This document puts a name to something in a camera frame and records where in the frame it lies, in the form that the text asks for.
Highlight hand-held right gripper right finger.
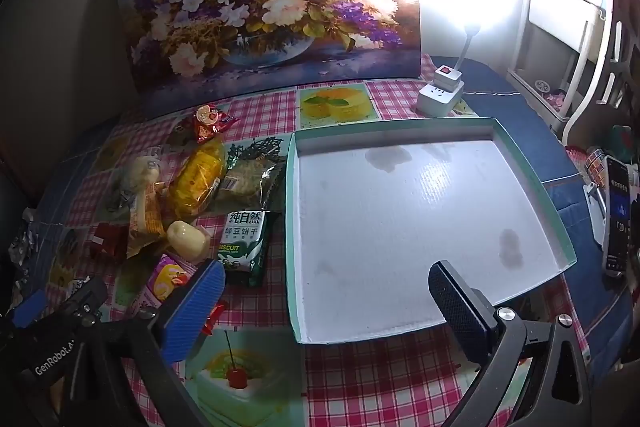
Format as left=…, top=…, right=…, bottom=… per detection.
left=427, top=259, right=593, bottom=427

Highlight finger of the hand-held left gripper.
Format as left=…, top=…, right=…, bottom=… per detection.
left=12, top=289, right=49, bottom=329
left=59, top=276, right=109, bottom=333

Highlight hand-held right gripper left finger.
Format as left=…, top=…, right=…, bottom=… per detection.
left=119, top=258, right=227, bottom=427

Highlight small red candy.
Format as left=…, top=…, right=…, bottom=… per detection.
left=202, top=299, right=227, bottom=335

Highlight purple pink snack packet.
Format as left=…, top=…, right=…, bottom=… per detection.
left=142, top=254, right=193, bottom=310

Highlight small dark red packet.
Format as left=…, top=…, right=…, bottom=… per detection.
left=90, top=223, right=130, bottom=263

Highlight pale yellow roll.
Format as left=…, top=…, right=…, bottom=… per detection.
left=166, top=220, right=212, bottom=264

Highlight green biscuit packet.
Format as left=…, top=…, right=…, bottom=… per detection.
left=216, top=209, right=273, bottom=288

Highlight beige orange snack packet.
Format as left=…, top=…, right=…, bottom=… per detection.
left=125, top=182, right=168, bottom=258

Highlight white box with teal rim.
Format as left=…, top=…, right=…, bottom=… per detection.
left=285, top=117, right=577, bottom=346

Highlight yellow bread packet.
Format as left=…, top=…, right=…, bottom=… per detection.
left=167, top=139, right=227, bottom=223

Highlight clear pastry packet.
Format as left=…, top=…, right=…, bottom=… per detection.
left=216, top=156, right=286, bottom=210

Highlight round bun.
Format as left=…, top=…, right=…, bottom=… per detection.
left=107, top=154, right=163, bottom=212

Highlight red snack packet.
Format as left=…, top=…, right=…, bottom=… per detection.
left=192, top=104, right=241, bottom=144

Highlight crumpled foil wrapper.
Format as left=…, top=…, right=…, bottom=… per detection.
left=7, top=207, right=38, bottom=288

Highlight pink checkered dessert tablecloth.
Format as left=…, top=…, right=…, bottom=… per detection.
left=30, top=52, right=596, bottom=427

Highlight white phone stand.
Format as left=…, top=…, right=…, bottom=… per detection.
left=582, top=182, right=608, bottom=253

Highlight smartphone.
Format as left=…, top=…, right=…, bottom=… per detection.
left=602, top=156, right=640, bottom=278

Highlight pink patterned box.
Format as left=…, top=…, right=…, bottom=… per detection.
left=582, top=147, right=609, bottom=184

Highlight white socket cube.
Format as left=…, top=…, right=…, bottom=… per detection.
left=416, top=81, right=465, bottom=115

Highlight white gooseneck lamp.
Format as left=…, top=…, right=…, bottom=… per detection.
left=452, top=19, right=482, bottom=70

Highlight white cabinet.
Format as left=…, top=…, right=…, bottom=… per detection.
left=506, top=0, right=608, bottom=128

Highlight white switch adapter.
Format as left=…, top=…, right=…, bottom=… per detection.
left=432, top=66, right=463, bottom=92

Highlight white curved rail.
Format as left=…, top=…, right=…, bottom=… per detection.
left=560, top=0, right=640, bottom=148

